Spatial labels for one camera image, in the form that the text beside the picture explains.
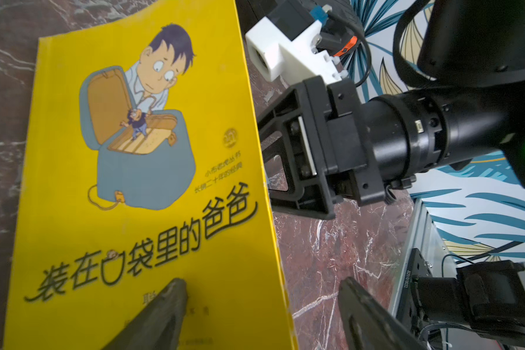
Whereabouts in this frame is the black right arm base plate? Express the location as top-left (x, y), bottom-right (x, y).
top-left (413, 260), bottom-right (525, 348)

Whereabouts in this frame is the yellow cartoon cover book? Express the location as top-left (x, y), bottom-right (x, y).
top-left (4, 1), bottom-right (297, 349)

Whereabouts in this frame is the aluminium mounting rail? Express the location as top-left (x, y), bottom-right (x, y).
top-left (388, 199), bottom-right (456, 335)

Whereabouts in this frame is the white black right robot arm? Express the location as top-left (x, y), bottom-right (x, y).
top-left (246, 1), bottom-right (525, 220)

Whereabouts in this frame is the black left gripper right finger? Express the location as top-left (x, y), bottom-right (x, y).
top-left (338, 277), bottom-right (425, 350)

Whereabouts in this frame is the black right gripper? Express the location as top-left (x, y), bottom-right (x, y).
top-left (258, 77), bottom-right (450, 219)

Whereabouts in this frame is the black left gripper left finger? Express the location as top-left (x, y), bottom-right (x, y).
top-left (104, 278), bottom-right (188, 349)

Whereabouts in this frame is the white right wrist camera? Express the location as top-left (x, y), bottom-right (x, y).
top-left (245, 1), bottom-right (361, 85)

